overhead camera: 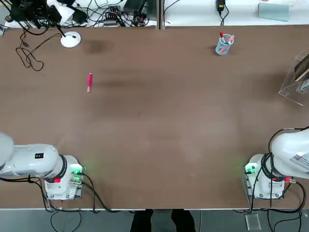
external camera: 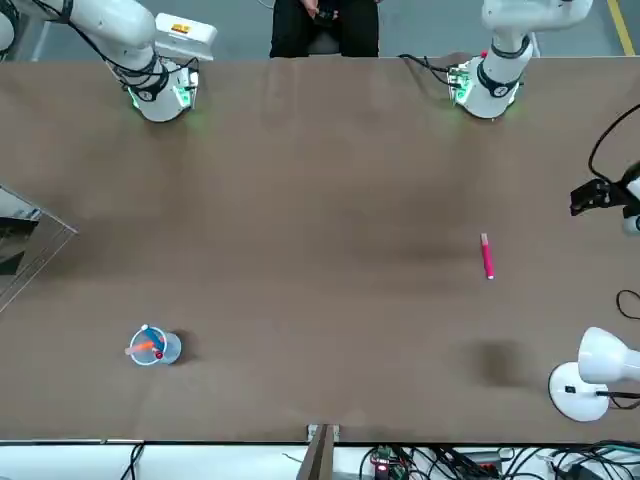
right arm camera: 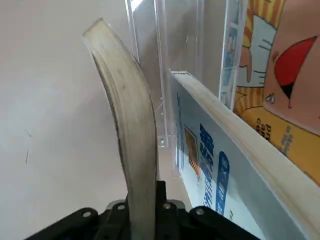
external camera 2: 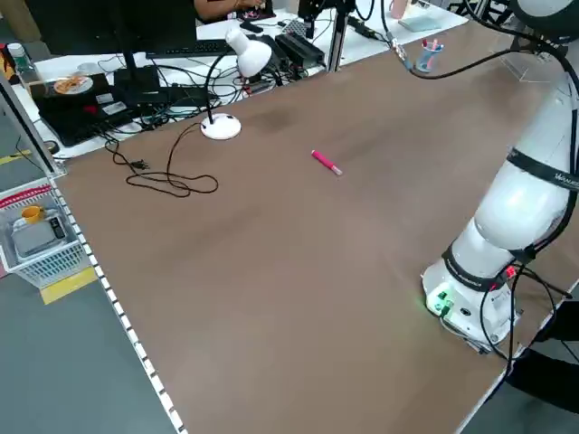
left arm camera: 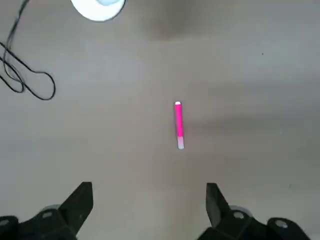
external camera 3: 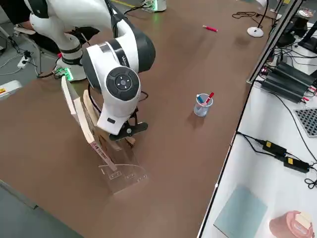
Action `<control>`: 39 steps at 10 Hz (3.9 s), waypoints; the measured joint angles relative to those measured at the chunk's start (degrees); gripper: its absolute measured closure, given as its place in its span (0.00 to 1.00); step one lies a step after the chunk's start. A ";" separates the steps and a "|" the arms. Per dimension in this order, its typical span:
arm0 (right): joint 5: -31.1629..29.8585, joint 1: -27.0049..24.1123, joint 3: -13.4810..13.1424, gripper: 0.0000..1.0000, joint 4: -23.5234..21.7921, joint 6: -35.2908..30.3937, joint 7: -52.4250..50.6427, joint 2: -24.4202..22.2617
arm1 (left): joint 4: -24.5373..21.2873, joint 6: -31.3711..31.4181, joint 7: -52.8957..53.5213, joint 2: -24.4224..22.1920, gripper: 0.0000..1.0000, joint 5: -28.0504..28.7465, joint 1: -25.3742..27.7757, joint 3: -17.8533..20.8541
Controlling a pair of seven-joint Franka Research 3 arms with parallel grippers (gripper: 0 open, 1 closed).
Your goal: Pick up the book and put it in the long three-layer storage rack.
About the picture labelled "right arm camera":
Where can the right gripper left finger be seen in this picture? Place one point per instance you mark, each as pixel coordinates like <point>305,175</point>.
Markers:
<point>87,225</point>

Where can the dark book with hands cover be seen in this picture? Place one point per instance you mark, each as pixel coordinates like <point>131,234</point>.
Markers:
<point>130,125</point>

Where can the white book with blue print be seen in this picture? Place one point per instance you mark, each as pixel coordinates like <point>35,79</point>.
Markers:
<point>212,162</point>

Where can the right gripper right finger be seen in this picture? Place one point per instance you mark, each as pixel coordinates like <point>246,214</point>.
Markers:
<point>187,225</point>

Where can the clear acrylic storage rack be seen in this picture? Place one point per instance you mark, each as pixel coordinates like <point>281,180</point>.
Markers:
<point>180,50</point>

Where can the orange cartoon cover book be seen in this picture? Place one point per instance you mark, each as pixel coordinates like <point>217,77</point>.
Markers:
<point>287,75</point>

